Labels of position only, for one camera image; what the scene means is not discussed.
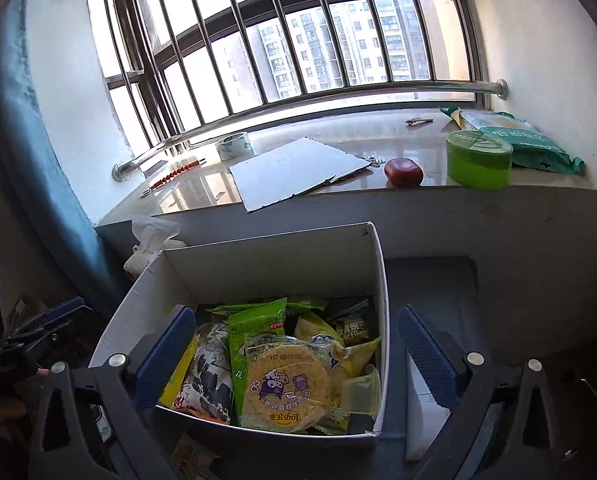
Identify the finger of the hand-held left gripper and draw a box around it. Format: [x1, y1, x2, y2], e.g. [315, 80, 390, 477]
[31, 296, 88, 325]
[1, 316, 82, 347]

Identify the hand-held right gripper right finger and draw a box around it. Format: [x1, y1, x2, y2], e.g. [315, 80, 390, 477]
[396, 305, 563, 480]

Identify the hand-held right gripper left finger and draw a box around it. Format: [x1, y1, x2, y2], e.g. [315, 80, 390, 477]
[27, 304, 198, 480]

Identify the bright yellow snack packet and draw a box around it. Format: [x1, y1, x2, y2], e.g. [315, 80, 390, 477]
[331, 336, 382, 378]

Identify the small green pea packet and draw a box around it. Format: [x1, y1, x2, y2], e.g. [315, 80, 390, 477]
[328, 309, 380, 347]

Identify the green seaweed snack packet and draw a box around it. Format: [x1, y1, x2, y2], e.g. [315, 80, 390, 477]
[227, 298, 288, 413]

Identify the clear brownish snack packet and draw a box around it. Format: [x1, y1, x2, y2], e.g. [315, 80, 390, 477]
[170, 431, 222, 480]

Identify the yellow crinkled snack packet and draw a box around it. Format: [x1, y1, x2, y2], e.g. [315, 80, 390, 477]
[294, 311, 346, 357]

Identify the green-edged snack packet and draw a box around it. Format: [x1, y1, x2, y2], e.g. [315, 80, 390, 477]
[204, 296, 330, 315]

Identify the round pancake snack packet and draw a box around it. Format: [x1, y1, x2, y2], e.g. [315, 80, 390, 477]
[238, 337, 351, 435]

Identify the white cardboard box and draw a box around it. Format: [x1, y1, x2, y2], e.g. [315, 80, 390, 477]
[87, 220, 391, 448]

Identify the person's left hand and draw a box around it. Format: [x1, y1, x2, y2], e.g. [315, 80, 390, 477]
[0, 366, 52, 442]

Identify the white tissue pack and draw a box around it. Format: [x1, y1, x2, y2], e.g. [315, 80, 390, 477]
[123, 214, 185, 276]

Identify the blue curtain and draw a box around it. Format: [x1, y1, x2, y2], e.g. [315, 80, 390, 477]
[0, 0, 104, 301]

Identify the small red box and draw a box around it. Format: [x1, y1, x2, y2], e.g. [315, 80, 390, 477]
[383, 157, 424, 189]

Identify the green round tin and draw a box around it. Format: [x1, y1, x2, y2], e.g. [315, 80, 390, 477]
[446, 129, 514, 190]

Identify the clear tape roll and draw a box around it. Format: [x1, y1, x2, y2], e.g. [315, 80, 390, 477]
[215, 131, 255, 161]

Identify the grey cardboard sheet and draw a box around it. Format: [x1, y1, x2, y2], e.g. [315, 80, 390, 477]
[227, 136, 374, 214]

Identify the green wipes packet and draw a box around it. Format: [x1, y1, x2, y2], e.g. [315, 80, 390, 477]
[461, 111, 587, 176]

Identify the white green tube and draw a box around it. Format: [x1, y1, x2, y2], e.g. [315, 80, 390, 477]
[438, 104, 485, 130]

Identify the metal window guard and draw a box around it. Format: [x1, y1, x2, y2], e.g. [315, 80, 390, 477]
[59, 0, 509, 182]

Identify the red bead string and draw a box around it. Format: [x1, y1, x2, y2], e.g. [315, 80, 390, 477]
[139, 157, 208, 199]

